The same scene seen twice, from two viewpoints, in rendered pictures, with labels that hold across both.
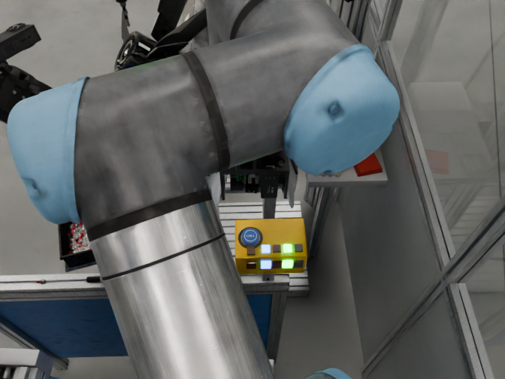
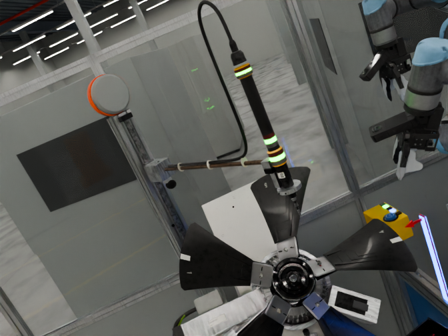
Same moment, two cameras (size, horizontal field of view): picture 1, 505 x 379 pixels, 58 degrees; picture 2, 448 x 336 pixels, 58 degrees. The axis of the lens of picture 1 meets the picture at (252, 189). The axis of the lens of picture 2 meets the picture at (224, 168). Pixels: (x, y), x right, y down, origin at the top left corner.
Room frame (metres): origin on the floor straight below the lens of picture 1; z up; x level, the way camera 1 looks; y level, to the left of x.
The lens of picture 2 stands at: (1.01, 1.31, 1.90)
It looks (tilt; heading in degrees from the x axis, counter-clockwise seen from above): 16 degrees down; 269
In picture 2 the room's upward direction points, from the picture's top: 24 degrees counter-clockwise
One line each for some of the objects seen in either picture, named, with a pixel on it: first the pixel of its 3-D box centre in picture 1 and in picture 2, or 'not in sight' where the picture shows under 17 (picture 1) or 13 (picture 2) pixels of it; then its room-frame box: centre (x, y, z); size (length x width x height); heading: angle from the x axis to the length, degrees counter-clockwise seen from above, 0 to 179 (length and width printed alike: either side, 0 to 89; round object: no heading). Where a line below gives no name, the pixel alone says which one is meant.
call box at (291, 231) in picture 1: (270, 247); (387, 224); (0.49, -0.04, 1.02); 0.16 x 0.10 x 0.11; 92
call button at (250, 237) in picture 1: (250, 237); (390, 217); (0.49, 0.00, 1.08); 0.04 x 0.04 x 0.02
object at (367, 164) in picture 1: (366, 162); not in sight; (0.85, -0.35, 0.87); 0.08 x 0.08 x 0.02; 13
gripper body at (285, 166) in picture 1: (253, 137); (392, 59); (0.31, 0.00, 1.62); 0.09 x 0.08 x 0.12; 2
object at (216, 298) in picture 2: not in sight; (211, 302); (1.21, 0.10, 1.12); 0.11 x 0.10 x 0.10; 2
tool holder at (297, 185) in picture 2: not in sight; (281, 174); (0.85, 0.26, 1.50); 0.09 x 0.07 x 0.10; 127
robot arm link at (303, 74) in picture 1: (289, 88); (401, 2); (0.22, -0.02, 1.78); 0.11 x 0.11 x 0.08; 23
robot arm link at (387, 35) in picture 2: not in sight; (383, 36); (0.32, 0.00, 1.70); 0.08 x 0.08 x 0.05
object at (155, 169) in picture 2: not in sight; (159, 169); (1.21, -0.24, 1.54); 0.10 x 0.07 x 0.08; 127
